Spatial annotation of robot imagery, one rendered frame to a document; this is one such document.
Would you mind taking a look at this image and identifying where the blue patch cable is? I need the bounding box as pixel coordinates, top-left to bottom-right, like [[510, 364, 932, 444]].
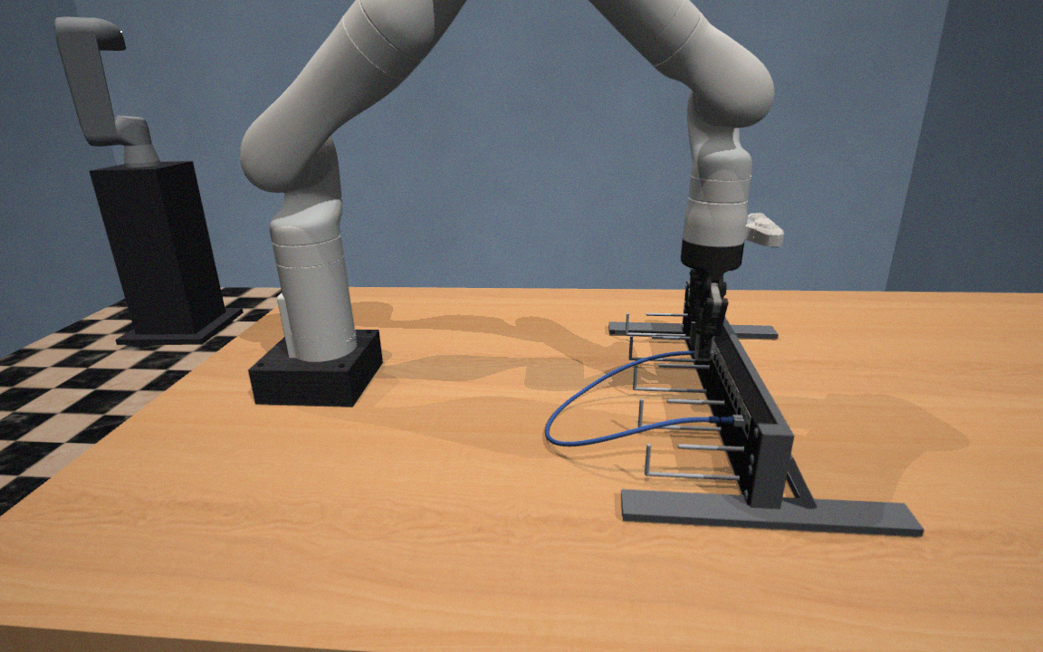
[[545, 351, 720, 446]]

